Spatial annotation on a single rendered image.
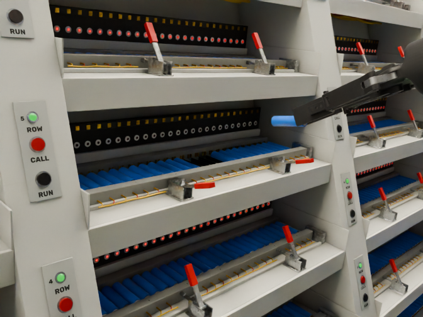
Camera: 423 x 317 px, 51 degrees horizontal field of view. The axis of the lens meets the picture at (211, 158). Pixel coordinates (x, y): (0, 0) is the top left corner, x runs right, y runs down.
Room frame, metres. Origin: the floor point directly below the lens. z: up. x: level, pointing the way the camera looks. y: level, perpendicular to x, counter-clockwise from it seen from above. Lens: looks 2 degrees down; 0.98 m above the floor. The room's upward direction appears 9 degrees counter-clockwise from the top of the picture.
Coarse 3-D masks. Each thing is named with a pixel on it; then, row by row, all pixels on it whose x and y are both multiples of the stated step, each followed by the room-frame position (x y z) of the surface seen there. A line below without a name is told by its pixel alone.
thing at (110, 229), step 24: (144, 144) 0.85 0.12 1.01; (168, 144) 0.89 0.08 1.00; (192, 144) 0.94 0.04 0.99; (288, 144) 1.07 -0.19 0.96; (312, 144) 1.02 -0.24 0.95; (312, 168) 0.94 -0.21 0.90; (216, 192) 0.75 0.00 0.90; (240, 192) 0.78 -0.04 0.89; (264, 192) 0.83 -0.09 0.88; (288, 192) 0.89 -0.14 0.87; (96, 216) 0.61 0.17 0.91; (120, 216) 0.62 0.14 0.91; (144, 216) 0.64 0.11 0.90; (168, 216) 0.67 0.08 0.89; (192, 216) 0.71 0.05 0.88; (216, 216) 0.75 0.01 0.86; (96, 240) 0.59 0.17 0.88; (120, 240) 0.62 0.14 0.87; (144, 240) 0.65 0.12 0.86
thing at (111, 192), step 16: (240, 160) 0.86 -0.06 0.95; (256, 160) 0.88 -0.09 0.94; (288, 160) 0.94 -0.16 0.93; (160, 176) 0.73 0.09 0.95; (176, 176) 0.74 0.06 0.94; (192, 176) 0.77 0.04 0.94; (208, 176) 0.79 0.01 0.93; (96, 192) 0.64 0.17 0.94; (112, 192) 0.65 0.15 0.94; (128, 192) 0.68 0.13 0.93; (144, 192) 0.70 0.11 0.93; (160, 192) 0.70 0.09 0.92
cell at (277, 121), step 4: (276, 116) 0.77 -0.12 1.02; (280, 116) 0.76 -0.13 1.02; (284, 116) 0.75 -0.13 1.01; (288, 116) 0.75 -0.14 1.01; (292, 116) 0.74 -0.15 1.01; (272, 120) 0.77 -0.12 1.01; (276, 120) 0.76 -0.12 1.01; (280, 120) 0.75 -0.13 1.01; (284, 120) 0.75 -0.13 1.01; (288, 120) 0.74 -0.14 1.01; (292, 120) 0.74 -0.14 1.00; (272, 124) 0.77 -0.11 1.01; (276, 124) 0.76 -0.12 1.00; (280, 124) 0.76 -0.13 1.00; (284, 124) 0.75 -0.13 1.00; (288, 124) 0.74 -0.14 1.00; (292, 124) 0.74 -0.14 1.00; (304, 124) 0.73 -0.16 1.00
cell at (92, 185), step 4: (80, 176) 0.71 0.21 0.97; (84, 176) 0.71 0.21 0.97; (80, 180) 0.70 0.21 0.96; (84, 180) 0.69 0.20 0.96; (88, 180) 0.69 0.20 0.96; (84, 184) 0.69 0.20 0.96; (88, 184) 0.68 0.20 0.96; (92, 184) 0.68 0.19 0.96; (96, 184) 0.68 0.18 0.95; (92, 188) 0.67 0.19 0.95
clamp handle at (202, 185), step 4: (184, 180) 0.70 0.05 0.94; (180, 184) 0.70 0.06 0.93; (192, 184) 0.69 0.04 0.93; (196, 184) 0.67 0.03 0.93; (200, 184) 0.67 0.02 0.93; (204, 184) 0.66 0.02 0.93; (208, 184) 0.65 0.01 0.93; (212, 184) 0.65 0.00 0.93; (196, 188) 0.67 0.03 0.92; (200, 188) 0.67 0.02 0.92; (204, 188) 0.66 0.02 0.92; (208, 188) 0.65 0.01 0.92
